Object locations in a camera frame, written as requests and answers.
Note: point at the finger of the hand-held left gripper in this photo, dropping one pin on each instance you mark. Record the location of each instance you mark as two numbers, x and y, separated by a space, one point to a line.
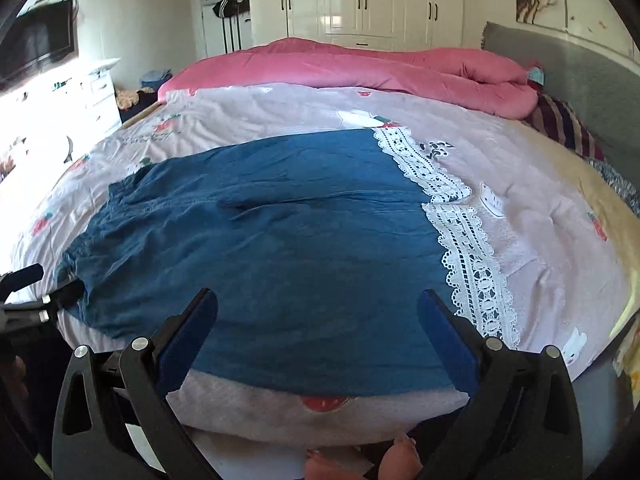
30 312
22 280

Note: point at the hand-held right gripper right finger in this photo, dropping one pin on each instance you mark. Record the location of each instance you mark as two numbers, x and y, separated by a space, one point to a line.
447 345

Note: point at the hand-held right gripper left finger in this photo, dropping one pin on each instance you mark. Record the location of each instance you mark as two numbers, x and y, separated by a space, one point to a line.
187 340

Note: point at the blue denim pants with lace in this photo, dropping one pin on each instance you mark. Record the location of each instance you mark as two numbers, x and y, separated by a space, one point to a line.
300 260

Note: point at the pink printed bed sheet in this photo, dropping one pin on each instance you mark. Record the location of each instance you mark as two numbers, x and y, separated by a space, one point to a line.
530 270

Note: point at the person's right foot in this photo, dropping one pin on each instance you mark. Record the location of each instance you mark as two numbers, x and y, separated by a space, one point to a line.
400 460

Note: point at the person's foot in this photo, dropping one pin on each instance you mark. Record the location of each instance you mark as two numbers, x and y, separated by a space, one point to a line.
327 467
400 460

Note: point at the grey bed base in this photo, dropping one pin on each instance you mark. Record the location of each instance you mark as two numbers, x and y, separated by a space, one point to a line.
595 410

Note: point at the person's left foot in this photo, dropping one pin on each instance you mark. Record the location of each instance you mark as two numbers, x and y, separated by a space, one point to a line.
327 467

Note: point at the yellow printed cloth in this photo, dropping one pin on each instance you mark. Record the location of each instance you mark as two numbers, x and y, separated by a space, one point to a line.
627 345

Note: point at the white dresser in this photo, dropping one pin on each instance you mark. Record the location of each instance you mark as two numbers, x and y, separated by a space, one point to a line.
102 95

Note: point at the brown cloth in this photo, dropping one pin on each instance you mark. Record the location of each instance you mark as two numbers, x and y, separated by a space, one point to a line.
131 98

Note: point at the dark floral fabric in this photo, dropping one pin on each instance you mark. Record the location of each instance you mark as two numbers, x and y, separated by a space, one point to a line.
612 180

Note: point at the blue folded clothes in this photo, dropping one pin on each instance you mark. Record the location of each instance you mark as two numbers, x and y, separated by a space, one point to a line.
156 79

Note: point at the striped pillow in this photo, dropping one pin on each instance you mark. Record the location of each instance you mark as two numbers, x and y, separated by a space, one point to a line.
565 125

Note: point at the teal cloth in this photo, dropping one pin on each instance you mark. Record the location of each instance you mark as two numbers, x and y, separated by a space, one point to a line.
535 76

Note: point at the pink duvet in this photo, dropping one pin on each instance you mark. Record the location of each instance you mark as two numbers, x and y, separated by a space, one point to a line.
350 65

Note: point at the grey headboard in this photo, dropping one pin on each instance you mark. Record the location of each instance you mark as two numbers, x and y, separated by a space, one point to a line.
575 70

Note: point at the white door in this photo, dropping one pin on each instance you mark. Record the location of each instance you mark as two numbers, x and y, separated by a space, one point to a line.
212 35

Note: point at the white wardrobe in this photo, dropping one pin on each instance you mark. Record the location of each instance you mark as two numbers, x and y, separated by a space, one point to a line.
350 0

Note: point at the black wall television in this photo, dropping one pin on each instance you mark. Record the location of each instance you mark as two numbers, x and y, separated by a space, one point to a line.
35 40

